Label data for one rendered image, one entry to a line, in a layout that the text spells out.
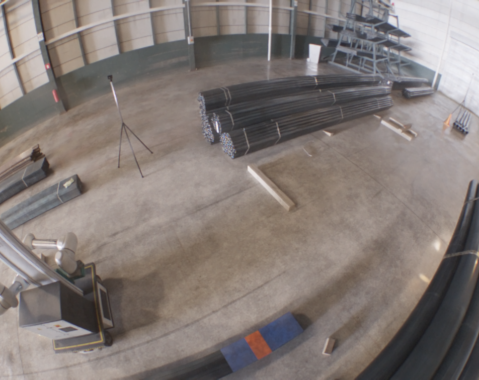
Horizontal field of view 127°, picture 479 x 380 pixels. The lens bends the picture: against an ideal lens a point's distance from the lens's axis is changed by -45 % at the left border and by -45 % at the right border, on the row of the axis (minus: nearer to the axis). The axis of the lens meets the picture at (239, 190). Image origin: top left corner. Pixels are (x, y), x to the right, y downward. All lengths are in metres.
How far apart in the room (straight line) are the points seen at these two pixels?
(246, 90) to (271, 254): 2.71
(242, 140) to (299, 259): 1.98
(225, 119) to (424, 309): 3.13
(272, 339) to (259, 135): 2.91
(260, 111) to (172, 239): 2.34
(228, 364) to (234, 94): 3.65
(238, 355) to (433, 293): 1.54
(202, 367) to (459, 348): 1.80
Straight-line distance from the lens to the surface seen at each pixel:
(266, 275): 2.38
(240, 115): 3.38
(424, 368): 1.02
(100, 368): 2.64
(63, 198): 4.15
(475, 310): 1.37
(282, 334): 2.07
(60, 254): 2.18
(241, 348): 2.03
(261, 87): 4.05
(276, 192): 2.97
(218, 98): 3.61
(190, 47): 10.10
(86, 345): 2.35
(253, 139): 3.53
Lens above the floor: 2.19
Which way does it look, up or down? 45 degrees down
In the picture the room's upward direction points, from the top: 1 degrees counter-clockwise
